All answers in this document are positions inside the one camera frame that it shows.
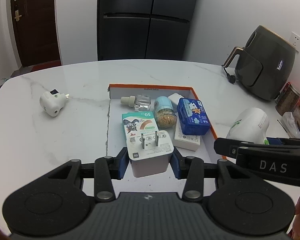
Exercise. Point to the glass jar with dark contents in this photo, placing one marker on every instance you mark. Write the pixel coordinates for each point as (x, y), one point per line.
(288, 99)

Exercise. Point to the clear liquid refill bottle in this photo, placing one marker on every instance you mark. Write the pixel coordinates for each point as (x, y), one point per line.
(141, 103)

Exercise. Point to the teal bandage box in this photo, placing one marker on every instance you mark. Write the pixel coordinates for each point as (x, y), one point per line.
(138, 123)

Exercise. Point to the white wall socket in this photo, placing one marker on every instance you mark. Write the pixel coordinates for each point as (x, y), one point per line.
(294, 40)

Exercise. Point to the clear plastic wrapper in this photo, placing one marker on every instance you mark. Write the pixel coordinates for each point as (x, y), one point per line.
(288, 123)

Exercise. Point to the gold door handle lock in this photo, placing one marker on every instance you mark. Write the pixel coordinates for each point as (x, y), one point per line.
(16, 8)

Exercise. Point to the blue lid toothpick jar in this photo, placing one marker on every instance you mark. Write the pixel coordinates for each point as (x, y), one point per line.
(163, 112)

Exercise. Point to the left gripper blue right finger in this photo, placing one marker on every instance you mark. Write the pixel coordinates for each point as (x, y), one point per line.
(178, 165)

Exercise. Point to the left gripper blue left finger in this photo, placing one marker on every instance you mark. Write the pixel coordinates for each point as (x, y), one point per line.
(121, 163)

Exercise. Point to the white mosquito plug with prongs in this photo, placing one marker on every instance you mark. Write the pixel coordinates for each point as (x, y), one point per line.
(53, 101)

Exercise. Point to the white power adapter box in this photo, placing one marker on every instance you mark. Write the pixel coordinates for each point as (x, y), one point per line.
(188, 142)

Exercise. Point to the white wall charger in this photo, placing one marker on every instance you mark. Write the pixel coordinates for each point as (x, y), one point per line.
(149, 153)

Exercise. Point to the white mosquito plug with black tab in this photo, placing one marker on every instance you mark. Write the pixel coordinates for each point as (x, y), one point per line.
(250, 126)

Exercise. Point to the red door mat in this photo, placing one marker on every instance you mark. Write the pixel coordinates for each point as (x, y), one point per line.
(46, 65)

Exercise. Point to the white cube usb charger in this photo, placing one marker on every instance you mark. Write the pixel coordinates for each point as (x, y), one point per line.
(174, 99)

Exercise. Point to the dark brown wooden door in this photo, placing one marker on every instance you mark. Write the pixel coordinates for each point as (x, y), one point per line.
(35, 33)

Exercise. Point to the dark four door refrigerator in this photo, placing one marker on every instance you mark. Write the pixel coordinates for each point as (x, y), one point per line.
(143, 29)

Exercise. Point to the black air fryer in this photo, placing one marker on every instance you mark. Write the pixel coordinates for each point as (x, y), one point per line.
(264, 64)

